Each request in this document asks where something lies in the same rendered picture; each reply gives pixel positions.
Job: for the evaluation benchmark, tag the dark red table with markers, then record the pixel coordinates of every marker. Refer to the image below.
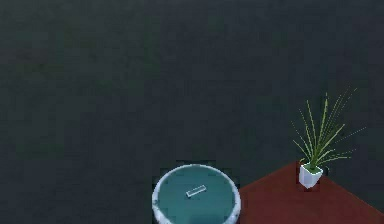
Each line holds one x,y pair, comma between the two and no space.
300,206

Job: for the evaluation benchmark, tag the green plant in white pot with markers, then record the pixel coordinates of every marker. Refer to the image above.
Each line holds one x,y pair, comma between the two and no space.
310,175

